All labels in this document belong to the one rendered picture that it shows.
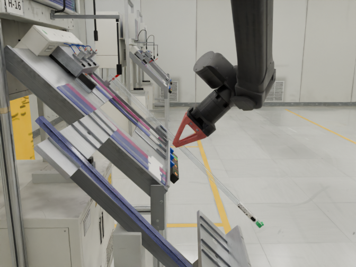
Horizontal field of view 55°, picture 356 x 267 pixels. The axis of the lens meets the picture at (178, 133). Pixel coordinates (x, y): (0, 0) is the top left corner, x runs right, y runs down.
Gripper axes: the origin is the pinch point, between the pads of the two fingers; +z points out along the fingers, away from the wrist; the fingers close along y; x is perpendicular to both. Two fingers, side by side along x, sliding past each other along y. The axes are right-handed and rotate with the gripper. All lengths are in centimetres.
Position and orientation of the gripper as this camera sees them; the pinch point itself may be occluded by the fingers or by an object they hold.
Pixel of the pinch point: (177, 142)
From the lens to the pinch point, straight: 79.6
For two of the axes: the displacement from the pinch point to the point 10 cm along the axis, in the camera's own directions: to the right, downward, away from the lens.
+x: 7.0, 7.0, 1.2
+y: -0.6, 2.2, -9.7
